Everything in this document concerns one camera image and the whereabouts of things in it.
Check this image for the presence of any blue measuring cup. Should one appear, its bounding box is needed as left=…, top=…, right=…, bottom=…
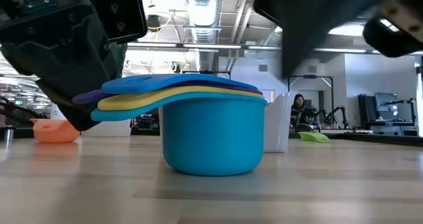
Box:
left=101, top=73, right=259, bottom=95

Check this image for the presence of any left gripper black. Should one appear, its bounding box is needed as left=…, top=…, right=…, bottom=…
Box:
left=0, top=0, right=133, bottom=131

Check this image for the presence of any silver metal basket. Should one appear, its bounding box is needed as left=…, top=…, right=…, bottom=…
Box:
left=158, top=92, right=293, bottom=153

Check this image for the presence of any person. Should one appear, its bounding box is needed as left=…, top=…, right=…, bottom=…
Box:
left=289, top=93, right=318, bottom=132

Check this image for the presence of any computer monitor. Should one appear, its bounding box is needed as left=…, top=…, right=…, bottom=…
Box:
left=373, top=92, right=399, bottom=121

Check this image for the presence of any orange measuring cup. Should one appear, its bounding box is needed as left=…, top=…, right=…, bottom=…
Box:
left=30, top=118, right=81, bottom=144

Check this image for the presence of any black aluminium table frame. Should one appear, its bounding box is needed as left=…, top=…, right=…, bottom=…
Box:
left=0, top=126, right=423, bottom=148

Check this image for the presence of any yellow measuring cup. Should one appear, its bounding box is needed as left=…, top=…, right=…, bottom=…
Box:
left=97, top=85, right=265, bottom=112

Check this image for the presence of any purple measuring cup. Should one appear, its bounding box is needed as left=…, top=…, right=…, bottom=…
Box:
left=71, top=79, right=264, bottom=105

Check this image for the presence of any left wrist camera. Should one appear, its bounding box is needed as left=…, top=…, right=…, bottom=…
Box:
left=89, top=0, right=149, bottom=45

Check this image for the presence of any black cabinet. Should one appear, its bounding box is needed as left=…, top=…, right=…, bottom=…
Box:
left=358, top=93, right=376, bottom=126

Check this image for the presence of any silver metal cylinder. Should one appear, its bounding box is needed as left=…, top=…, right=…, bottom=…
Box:
left=3, top=124, right=15, bottom=145

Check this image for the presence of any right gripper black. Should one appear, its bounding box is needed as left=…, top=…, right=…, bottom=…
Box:
left=249, top=0, right=423, bottom=79

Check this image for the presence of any green measuring cup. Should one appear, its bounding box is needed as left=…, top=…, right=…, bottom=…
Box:
left=298, top=131, right=332, bottom=144

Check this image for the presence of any teal measuring cup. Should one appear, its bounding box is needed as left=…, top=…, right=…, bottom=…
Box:
left=91, top=91, right=267, bottom=177

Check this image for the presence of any silver ventilation duct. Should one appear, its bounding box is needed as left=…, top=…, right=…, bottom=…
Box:
left=183, top=0, right=221, bottom=71

